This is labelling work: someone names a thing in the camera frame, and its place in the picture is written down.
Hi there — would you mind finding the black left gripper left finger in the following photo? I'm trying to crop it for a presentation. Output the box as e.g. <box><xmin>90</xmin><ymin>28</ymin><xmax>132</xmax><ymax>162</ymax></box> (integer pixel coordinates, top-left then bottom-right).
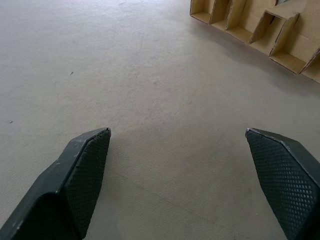
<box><xmin>0</xmin><ymin>127</ymin><xmax>112</xmax><ymax>240</ymax></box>

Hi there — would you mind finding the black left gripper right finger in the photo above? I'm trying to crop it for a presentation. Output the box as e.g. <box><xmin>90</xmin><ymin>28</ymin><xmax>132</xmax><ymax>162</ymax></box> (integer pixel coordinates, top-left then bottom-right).
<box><xmin>245</xmin><ymin>127</ymin><xmax>320</xmax><ymax>240</ymax></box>

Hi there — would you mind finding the cardboard divider box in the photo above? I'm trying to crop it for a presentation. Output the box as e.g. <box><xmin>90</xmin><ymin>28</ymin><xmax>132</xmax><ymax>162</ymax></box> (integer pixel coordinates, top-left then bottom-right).
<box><xmin>189</xmin><ymin>0</ymin><xmax>320</xmax><ymax>85</ymax></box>

